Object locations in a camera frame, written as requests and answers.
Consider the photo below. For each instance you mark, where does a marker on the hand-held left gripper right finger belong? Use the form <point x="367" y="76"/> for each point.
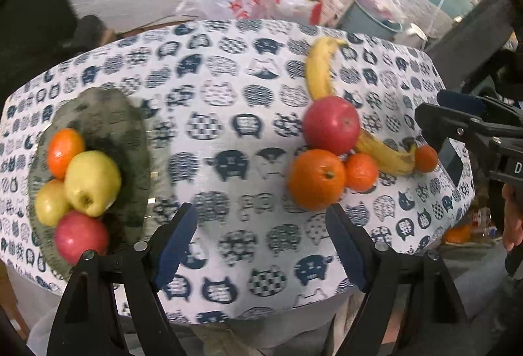
<point x="347" y="250"/>

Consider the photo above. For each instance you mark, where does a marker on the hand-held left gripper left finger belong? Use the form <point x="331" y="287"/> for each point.
<point x="179" y="245"/>

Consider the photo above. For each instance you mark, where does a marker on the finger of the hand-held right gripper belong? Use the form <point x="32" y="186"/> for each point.
<point x="441" y="117"/>
<point x="461" y="99"/>

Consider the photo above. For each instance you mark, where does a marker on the small tangerine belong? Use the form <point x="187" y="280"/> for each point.
<point x="361" y="172"/>
<point x="427" y="158"/>

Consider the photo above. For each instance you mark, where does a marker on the spotted brown banana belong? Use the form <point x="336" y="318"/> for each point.
<point x="384" y="154"/>

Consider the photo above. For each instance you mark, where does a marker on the large orange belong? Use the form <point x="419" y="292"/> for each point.
<point x="316" y="180"/>

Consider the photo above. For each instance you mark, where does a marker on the red apple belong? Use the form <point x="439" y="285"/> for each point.
<point x="79" y="235"/>
<point x="331" y="125"/>

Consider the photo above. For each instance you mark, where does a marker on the yellow-green apple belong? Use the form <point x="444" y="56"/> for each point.
<point x="93" y="182"/>
<point x="49" y="203"/>

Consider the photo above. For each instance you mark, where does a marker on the yellow banana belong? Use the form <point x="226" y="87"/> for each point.
<point x="320" y="70"/>

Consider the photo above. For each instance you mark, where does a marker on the green glass plate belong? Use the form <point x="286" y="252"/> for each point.
<point x="122" y="127"/>

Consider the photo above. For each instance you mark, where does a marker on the medium orange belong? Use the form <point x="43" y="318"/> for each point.
<point x="65" y="152"/>

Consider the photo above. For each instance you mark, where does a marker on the person's right hand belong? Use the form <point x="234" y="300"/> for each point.
<point x="512" y="217"/>

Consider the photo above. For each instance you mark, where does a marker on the dark grey metal stand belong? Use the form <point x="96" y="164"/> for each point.
<point x="474" y="25"/>

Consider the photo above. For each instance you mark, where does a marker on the white kettle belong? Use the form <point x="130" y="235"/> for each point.
<point x="416" y="31"/>

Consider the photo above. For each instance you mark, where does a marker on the orange plastic bag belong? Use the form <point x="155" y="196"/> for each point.
<point x="457" y="233"/>

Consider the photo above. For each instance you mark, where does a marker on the grey-blue trash bin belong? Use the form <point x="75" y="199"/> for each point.
<point x="372" y="21"/>

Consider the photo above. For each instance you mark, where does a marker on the white cardboard carton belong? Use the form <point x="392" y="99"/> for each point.
<point x="339" y="1"/>

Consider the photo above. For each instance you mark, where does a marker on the cat-print tablecloth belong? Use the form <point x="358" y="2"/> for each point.
<point x="265" y="103"/>

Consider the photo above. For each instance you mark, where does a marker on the red bag of trash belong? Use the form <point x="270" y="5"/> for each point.
<point x="298" y="1"/>

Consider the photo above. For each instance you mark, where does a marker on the black cylindrical speaker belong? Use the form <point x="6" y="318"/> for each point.
<point x="88" y="29"/>

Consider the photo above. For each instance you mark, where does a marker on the black backdrop board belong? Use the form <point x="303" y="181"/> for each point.
<point x="28" y="13"/>

